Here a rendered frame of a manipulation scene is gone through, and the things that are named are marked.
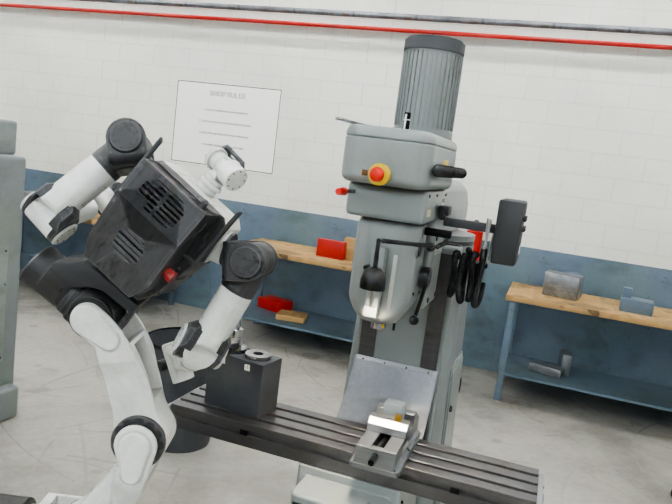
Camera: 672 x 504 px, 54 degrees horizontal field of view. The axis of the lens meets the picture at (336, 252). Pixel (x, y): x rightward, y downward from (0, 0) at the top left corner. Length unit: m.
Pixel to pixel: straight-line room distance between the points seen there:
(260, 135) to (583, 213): 3.19
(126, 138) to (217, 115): 5.38
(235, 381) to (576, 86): 4.64
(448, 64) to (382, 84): 4.25
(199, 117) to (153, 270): 5.64
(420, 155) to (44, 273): 1.02
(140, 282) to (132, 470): 0.51
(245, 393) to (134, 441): 0.54
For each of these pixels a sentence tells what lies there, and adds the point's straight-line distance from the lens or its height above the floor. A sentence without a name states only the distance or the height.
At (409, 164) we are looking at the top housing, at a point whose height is 1.80.
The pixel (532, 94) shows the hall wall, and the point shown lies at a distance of 6.23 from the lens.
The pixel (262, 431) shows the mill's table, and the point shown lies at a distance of 2.20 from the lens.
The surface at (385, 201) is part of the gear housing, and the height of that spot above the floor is 1.68.
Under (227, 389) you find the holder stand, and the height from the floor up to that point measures 0.98.
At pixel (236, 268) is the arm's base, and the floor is 1.50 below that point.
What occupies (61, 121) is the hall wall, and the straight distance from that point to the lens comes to 8.22.
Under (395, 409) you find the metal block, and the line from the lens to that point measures 2.12.
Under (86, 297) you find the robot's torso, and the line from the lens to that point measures 1.79.
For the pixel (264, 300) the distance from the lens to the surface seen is 6.51.
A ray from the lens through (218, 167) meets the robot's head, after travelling 1.72.
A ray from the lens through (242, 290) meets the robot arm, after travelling 1.66.
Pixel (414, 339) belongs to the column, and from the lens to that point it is 2.46.
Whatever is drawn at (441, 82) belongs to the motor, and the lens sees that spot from 2.20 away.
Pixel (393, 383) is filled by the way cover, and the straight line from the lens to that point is 2.48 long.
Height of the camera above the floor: 1.80
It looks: 8 degrees down
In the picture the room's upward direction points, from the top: 7 degrees clockwise
